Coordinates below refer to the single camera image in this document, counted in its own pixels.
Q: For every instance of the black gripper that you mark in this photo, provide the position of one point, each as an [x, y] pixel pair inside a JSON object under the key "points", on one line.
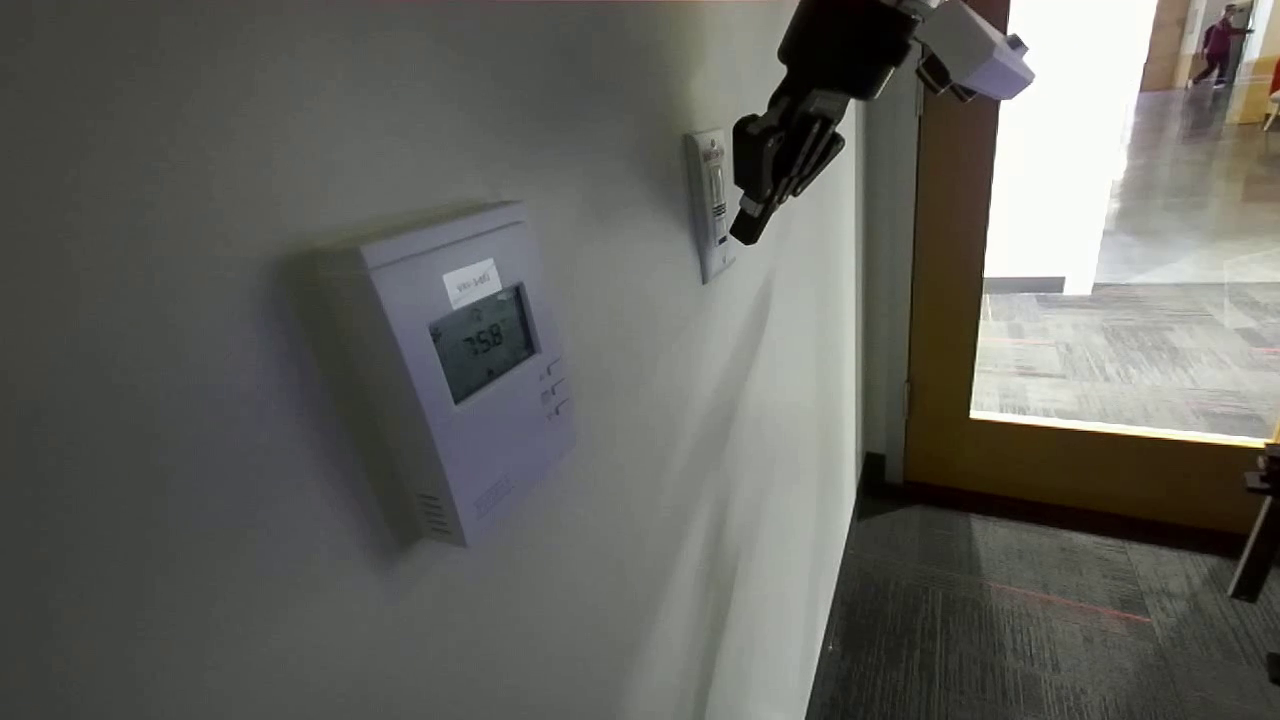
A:
{"points": [[843, 40]]}

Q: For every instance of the white wall light switch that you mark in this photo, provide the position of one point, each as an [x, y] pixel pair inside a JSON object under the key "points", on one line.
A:
{"points": [[710, 246]]}

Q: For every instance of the wooden glass door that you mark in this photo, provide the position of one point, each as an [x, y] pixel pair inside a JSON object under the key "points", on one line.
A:
{"points": [[951, 267]]}

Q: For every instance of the white label sticker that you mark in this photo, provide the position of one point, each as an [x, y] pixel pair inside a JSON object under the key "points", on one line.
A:
{"points": [[474, 282]]}

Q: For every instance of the wooden background furniture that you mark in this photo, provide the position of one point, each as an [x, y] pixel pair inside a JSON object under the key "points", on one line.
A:
{"points": [[1164, 44]]}

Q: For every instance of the person in red top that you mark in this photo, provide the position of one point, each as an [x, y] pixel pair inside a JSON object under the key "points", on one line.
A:
{"points": [[1217, 40]]}

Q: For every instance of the black stand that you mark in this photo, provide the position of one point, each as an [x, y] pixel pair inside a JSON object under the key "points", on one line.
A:
{"points": [[1258, 527]]}

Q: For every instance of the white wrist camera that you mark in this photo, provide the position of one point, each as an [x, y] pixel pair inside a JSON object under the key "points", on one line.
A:
{"points": [[974, 44]]}

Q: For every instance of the white wall thermostat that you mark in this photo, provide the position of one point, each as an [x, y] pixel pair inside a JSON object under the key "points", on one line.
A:
{"points": [[485, 400]]}

